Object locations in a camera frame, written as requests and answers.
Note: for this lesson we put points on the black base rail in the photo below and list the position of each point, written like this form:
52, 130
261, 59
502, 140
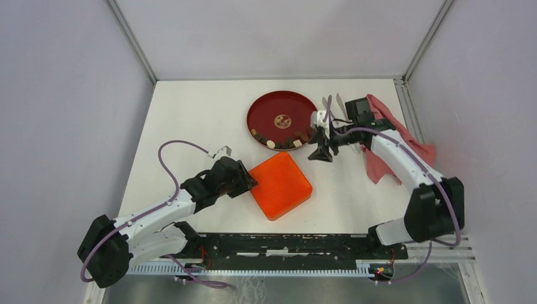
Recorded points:
234, 251

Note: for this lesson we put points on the metal tongs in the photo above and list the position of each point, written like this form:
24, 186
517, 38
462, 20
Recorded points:
340, 121

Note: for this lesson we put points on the pink cloth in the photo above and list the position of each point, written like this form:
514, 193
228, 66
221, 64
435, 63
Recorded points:
376, 168

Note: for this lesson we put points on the round red tray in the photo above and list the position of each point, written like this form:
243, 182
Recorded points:
282, 117

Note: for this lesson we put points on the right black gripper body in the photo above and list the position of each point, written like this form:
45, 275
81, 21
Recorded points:
337, 140

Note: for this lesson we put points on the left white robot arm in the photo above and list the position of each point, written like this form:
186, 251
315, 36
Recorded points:
111, 247

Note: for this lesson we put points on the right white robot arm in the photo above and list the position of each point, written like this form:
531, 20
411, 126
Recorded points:
435, 211

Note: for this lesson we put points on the orange box lid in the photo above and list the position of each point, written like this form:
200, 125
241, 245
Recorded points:
279, 177

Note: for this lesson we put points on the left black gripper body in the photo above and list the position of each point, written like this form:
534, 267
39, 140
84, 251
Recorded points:
240, 183

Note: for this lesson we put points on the orange chocolate box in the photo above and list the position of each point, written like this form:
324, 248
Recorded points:
278, 208

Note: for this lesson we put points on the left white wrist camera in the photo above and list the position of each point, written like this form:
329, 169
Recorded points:
221, 152

